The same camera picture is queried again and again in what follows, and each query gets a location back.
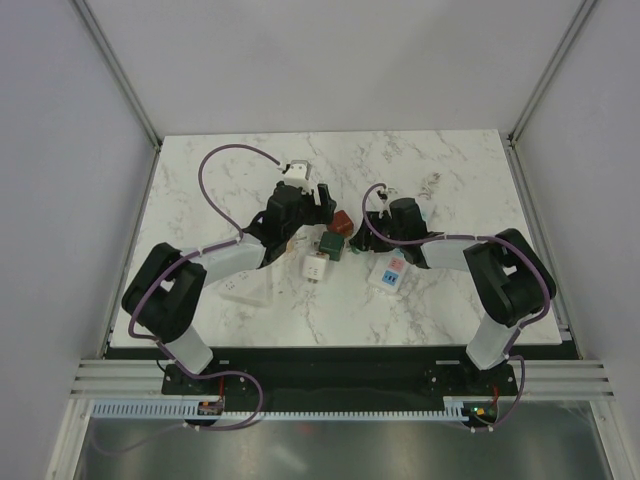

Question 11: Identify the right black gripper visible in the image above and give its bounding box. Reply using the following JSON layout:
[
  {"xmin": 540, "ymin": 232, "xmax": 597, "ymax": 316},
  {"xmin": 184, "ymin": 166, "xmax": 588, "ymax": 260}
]
[{"xmin": 350, "ymin": 211, "xmax": 406, "ymax": 253}]

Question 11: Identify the red cube plug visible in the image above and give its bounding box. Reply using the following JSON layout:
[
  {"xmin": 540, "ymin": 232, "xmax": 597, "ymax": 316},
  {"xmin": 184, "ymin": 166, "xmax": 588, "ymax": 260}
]
[{"xmin": 328, "ymin": 210, "xmax": 354, "ymax": 238}]

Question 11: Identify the green cube plug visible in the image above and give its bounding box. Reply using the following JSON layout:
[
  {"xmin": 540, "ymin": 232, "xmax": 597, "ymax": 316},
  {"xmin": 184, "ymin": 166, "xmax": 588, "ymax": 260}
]
[{"xmin": 318, "ymin": 231, "xmax": 345, "ymax": 262}]

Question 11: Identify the white cube plug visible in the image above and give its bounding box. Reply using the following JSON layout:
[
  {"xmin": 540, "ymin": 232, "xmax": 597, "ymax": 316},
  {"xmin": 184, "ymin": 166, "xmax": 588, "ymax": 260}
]
[{"xmin": 301, "ymin": 252, "xmax": 329, "ymax": 283}]

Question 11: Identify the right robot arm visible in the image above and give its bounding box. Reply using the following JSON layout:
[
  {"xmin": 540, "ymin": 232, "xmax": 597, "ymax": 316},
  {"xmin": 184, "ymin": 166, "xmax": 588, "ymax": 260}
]
[{"xmin": 350, "ymin": 189, "xmax": 557, "ymax": 394}]

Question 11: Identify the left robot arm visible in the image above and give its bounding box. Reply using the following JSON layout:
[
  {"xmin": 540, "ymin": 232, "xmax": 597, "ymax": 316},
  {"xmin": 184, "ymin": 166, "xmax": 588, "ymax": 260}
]
[{"xmin": 121, "ymin": 181, "xmax": 337, "ymax": 393}]

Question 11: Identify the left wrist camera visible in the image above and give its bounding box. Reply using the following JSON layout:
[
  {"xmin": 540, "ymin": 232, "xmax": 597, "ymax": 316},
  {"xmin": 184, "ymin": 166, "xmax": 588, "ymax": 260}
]
[{"xmin": 282, "ymin": 160, "xmax": 312, "ymax": 192}]

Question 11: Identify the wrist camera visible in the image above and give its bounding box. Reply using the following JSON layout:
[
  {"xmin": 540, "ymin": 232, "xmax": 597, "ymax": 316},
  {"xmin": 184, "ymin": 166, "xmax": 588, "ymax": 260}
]
[
  {"xmin": 375, "ymin": 187, "xmax": 400, "ymax": 205},
  {"xmin": 282, "ymin": 160, "xmax": 312, "ymax": 192}
]

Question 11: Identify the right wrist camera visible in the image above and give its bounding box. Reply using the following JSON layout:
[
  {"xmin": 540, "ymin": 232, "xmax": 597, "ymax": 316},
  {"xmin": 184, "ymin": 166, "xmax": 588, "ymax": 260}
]
[{"xmin": 375, "ymin": 187, "xmax": 400, "ymax": 205}]

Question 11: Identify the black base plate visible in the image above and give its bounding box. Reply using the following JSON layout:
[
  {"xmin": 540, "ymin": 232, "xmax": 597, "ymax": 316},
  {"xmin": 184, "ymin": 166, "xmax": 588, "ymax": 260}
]
[{"xmin": 162, "ymin": 346, "xmax": 518, "ymax": 412}]

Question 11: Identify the white cable duct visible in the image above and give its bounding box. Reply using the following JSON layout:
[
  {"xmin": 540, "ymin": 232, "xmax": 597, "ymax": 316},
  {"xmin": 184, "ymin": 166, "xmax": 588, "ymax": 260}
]
[{"xmin": 91, "ymin": 399, "xmax": 469, "ymax": 422}]

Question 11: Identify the aluminium frame rail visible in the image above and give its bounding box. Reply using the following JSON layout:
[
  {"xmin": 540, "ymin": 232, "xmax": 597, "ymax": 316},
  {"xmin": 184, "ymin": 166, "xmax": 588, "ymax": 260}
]
[{"xmin": 70, "ymin": 360, "xmax": 613, "ymax": 400}]

